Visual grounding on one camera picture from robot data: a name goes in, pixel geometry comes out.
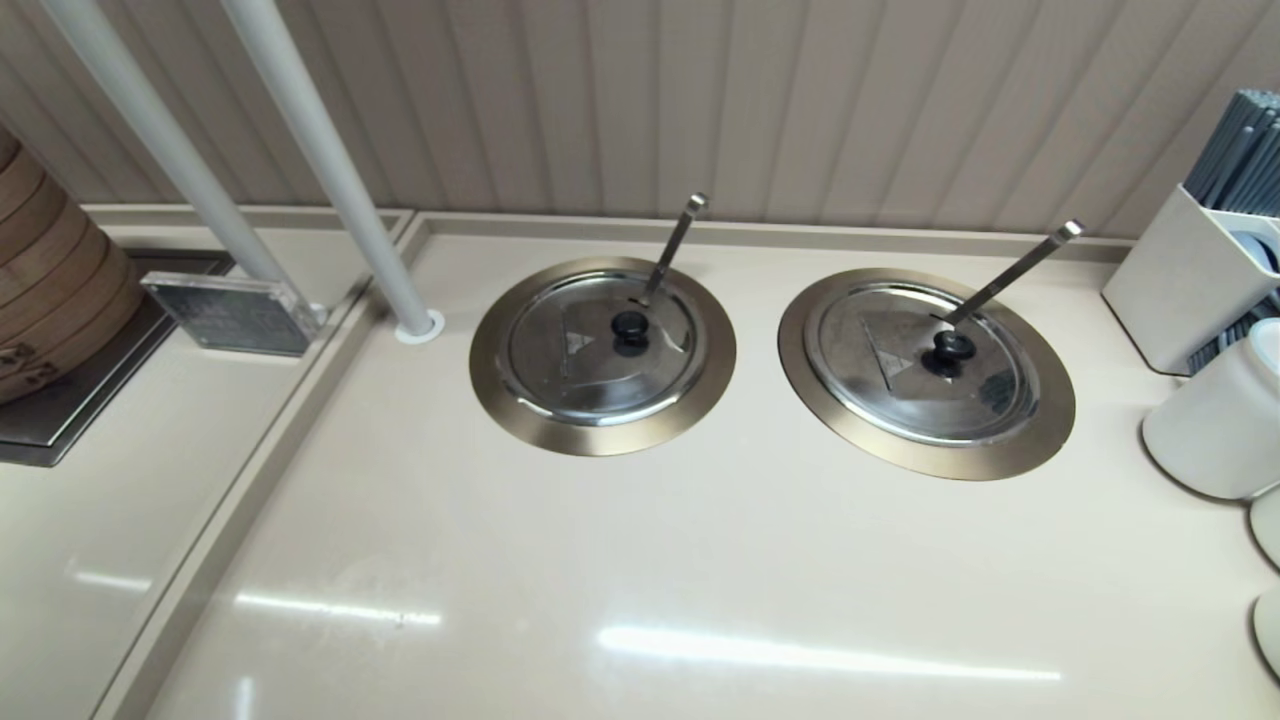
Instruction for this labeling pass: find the steel hinged lid black knob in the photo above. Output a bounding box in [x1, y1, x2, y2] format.
[803, 284, 1043, 446]
[505, 272, 709, 426]

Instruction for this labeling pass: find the grey chopsticks bundle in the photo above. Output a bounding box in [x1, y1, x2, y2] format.
[1182, 89, 1280, 218]

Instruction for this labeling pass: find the dark steel steamer tray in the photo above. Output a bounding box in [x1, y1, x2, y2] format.
[0, 250, 238, 468]

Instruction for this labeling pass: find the white blue-rimmed dish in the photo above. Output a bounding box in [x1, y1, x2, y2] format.
[1228, 230, 1280, 276]

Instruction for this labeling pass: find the white ceramic jar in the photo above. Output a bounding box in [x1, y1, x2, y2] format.
[1140, 318, 1280, 501]

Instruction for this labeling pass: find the white utensil holder box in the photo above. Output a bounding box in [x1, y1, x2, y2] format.
[1100, 183, 1280, 377]

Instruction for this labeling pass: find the clear acrylic sign block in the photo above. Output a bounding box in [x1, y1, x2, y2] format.
[141, 272, 323, 358]

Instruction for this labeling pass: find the white ceramic bowl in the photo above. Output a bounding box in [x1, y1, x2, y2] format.
[1250, 588, 1280, 681]
[1246, 484, 1280, 571]

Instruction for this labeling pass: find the bronze well rim ring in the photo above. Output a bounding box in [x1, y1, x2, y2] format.
[777, 267, 1076, 481]
[469, 256, 737, 457]

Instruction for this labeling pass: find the white slanted pole with flange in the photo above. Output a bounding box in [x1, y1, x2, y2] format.
[222, 0, 446, 344]

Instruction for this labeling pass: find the steel ladle straight handle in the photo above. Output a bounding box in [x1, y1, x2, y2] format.
[940, 219, 1084, 329]

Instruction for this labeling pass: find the steel ladle hooked handle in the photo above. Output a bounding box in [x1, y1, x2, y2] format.
[640, 193, 710, 306]

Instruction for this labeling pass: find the bamboo steamer stack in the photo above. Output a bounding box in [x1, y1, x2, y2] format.
[0, 128, 146, 406]

